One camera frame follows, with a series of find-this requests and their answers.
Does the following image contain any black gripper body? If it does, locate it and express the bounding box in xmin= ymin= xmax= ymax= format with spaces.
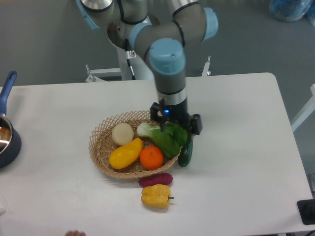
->
xmin=159 ymin=98 xmax=189 ymax=130

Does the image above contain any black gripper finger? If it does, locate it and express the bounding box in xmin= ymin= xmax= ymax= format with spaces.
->
xmin=189 ymin=114 xmax=203 ymax=135
xmin=150 ymin=98 xmax=167 ymax=132

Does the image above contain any yellow mango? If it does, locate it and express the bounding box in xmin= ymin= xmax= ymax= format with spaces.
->
xmin=109 ymin=138 xmax=144 ymax=170

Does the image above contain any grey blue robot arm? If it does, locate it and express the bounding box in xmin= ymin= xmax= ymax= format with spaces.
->
xmin=76 ymin=0 xmax=219 ymax=135

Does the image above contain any woven wicker basket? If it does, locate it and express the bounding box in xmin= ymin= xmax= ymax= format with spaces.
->
xmin=89 ymin=110 xmax=179 ymax=179

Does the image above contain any person's hand at bottom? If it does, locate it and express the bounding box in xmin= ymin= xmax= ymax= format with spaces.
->
xmin=65 ymin=230 xmax=86 ymax=236

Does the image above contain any dark green cucumber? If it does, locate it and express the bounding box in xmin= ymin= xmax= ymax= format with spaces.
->
xmin=178 ymin=136 xmax=193 ymax=167

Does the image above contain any green bok choy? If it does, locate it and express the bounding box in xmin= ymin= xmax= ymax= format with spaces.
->
xmin=137 ymin=122 xmax=188 ymax=159

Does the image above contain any beige round potato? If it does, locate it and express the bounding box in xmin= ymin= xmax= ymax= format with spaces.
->
xmin=111 ymin=123 xmax=134 ymax=146

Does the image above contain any orange fruit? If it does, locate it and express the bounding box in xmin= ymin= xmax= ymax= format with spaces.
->
xmin=140 ymin=146 xmax=163 ymax=170

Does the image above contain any purple sweet potato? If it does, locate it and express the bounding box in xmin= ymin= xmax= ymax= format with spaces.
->
xmin=138 ymin=173 xmax=173 ymax=187

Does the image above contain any yellow bell pepper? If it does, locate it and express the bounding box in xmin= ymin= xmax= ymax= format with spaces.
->
xmin=141 ymin=184 xmax=175 ymax=208

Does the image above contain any black device at table edge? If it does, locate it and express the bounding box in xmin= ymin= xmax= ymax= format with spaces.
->
xmin=297 ymin=199 xmax=315 ymax=225

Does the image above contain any blue plastic bag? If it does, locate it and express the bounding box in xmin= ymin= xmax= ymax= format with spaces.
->
xmin=269 ymin=0 xmax=315 ymax=26

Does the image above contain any dark blue saucepan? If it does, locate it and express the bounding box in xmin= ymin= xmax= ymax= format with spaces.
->
xmin=0 ymin=71 xmax=22 ymax=168

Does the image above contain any white frame leg right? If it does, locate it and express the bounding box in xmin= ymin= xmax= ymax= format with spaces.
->
xmin=290 ymin=84 xmax=315 ymax=132

